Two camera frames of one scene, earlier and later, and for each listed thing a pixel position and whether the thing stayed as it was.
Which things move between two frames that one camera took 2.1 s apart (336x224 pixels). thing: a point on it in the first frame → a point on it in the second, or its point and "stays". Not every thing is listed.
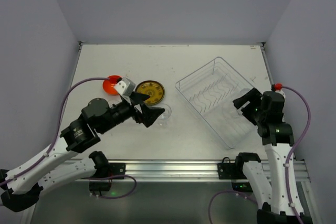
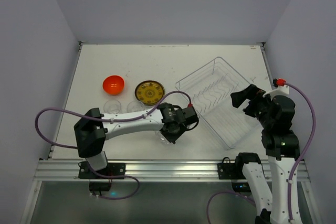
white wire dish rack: x=211 y=89 stays
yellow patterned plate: x=153 y=88 stays
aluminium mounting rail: x=180 y=170 stays
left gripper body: x=137 y=112 → x=172 y=133
